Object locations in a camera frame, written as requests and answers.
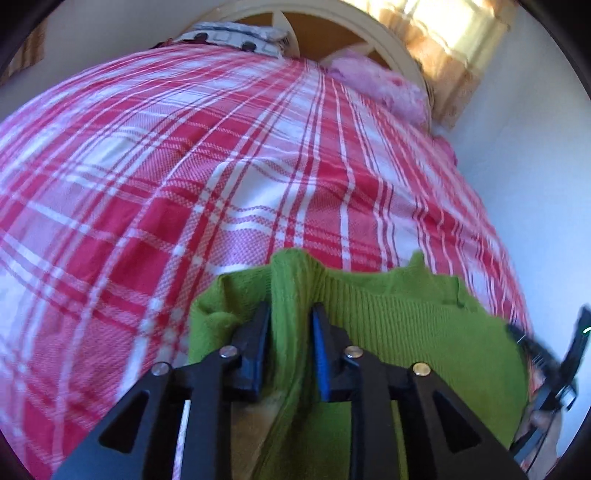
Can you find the red plaid bed sheet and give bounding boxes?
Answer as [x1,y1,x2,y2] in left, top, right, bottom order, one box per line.
[0,44,536,480]

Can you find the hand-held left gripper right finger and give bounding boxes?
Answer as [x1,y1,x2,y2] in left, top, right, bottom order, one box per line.
[308,302,529,480]

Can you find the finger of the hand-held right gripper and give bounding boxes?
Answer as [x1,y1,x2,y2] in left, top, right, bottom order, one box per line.
[505,322,563,372]

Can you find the yellow orange patterned curtain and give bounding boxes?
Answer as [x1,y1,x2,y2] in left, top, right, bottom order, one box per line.
[7,21,49,81]
[355,0,519,131]

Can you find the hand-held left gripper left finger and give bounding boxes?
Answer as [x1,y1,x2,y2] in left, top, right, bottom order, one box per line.
[51,302,273,480]

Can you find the white black patterned pillow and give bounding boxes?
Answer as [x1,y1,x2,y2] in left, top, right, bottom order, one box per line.
[168,21,289,60]

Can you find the cream wooden headboard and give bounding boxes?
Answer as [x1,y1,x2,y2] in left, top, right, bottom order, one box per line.
[221,0,437,109]

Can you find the green orange striped knit sweater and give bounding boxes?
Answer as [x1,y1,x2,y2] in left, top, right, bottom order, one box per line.
[187,248,533,480]

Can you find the pink pillow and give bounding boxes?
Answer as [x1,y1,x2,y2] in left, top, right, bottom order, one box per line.
[321,50,431,126]

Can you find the pink under sheet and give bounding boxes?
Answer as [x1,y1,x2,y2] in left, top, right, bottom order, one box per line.
[428,133,459,169]

